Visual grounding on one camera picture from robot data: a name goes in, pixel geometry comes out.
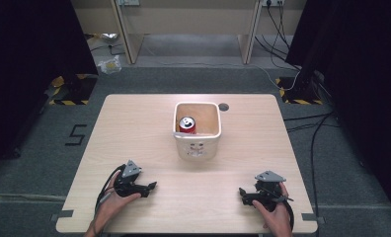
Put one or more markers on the person's left hand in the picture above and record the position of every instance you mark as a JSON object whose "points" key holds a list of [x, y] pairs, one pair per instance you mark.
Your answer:
{"points": [[113, 205]]}

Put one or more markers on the black curtain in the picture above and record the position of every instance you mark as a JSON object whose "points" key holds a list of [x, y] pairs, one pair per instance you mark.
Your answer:
{"points": [[364, 82], [25, 65]]}

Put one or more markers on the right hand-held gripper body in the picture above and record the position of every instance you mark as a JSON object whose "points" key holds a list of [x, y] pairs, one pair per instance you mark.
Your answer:
{"points": [[268, 192]]}

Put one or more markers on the cream square bin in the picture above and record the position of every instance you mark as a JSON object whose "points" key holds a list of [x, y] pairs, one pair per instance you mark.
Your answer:
{"points": [[197, 146]]}

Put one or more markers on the crumpled clear plastic bag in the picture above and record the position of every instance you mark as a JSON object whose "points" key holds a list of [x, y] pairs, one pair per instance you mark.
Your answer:
{"points": [[110, 65]]}

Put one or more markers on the red soda can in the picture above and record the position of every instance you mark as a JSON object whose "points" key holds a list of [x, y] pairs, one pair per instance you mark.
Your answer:
{"points": [[187, 125]]}

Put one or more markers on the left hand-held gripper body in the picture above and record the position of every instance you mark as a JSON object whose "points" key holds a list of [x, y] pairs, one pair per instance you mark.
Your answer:
{"points": [[127, 181]]}

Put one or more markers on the crumpled silver foil wrapper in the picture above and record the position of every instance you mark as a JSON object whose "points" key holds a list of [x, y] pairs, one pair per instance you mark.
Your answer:
{"points": [[108, 37]]}

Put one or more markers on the wall socket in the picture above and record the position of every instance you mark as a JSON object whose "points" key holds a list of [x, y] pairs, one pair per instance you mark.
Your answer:
{"points": [[127, 2], [273, 2]]}

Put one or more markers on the grey tape piece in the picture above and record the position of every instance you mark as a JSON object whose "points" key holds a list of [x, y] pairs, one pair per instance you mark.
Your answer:
{"points": [[311, 217], [61, 216]]}

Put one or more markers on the person's right hand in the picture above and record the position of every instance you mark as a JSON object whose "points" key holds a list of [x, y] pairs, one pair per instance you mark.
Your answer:
{"points": [[277, 220]]}

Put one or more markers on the dark round table grommet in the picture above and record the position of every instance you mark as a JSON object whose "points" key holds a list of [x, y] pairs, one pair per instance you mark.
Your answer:
{"points": [[223, 107]]}

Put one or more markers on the black stand base striped tape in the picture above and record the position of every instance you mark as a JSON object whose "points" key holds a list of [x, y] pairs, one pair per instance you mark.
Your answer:
{"points": [[72, 92], [298, 95]]}

